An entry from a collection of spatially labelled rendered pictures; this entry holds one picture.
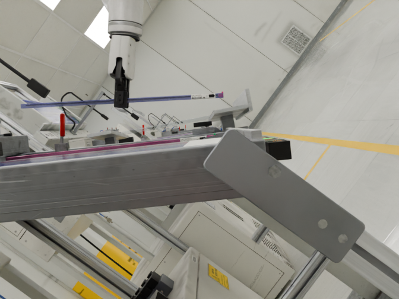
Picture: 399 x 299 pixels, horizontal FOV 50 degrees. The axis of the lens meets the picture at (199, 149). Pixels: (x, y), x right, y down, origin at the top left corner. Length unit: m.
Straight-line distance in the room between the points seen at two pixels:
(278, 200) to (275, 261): 1.61
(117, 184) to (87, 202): 0.04
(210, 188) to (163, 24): 8.40
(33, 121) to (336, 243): 1.87
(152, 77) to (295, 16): 3.06
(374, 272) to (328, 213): 0.08
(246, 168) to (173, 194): 0.09
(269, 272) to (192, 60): 6.95
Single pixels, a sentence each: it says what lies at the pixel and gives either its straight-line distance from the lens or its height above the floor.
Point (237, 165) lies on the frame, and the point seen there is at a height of 0.73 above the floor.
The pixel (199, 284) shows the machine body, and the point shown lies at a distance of 0.99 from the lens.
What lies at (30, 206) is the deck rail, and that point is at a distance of 0.51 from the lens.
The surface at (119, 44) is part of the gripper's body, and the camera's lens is 1.05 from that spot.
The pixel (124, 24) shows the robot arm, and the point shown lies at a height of 1.08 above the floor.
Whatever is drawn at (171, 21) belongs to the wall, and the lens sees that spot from 8.83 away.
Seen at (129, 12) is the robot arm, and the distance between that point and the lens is 1.08.
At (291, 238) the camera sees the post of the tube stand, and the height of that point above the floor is 0.35.
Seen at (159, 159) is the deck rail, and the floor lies 0.80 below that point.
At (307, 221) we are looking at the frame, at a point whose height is 0.64.
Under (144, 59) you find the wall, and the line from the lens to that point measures 8.75.
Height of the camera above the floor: 0.78
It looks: 1 degrees down
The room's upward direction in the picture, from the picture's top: 54 degrees counter-clockwise
